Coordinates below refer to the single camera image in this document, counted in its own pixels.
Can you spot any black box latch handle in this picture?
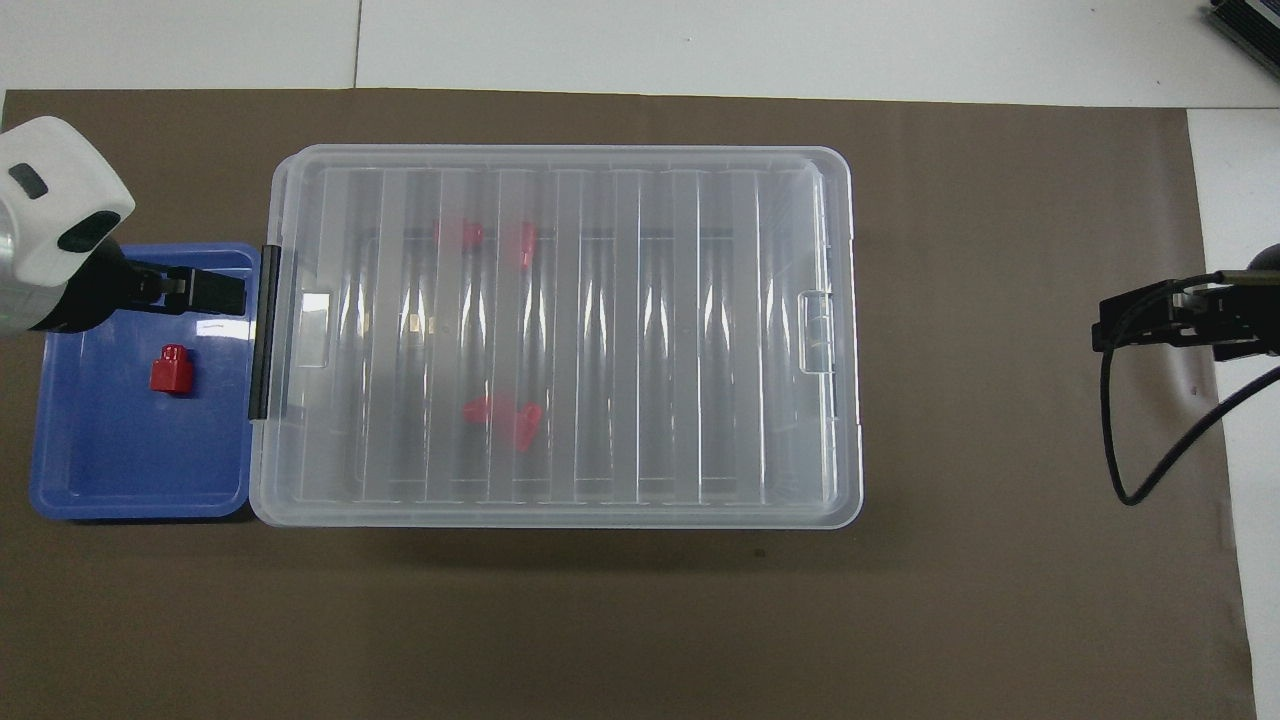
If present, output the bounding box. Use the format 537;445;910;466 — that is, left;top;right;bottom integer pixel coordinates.
248;245;277;420

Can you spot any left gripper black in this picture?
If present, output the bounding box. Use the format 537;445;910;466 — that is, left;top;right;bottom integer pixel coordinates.
40;243;249;335

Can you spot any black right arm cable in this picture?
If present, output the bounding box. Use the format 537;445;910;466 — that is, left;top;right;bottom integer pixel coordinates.
1098;270;1280;506

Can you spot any brown table mat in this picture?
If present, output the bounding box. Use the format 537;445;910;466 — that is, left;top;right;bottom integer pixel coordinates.
0;88;1256;720

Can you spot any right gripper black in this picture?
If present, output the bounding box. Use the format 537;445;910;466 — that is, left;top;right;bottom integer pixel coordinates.
1092;243;1280;362

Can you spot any clear plastic storage box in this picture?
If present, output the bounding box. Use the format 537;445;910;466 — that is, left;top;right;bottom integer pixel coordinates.
250;147;861;527

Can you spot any blue plastic tray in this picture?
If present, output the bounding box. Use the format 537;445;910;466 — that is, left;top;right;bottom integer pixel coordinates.
28;241;263;521

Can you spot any clear ribbed plastic lid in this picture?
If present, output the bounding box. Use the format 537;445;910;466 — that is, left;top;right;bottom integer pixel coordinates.
248;145;863;529

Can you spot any grey ribbed device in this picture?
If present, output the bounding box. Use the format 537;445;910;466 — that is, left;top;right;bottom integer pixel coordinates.
1205;0;1280;76

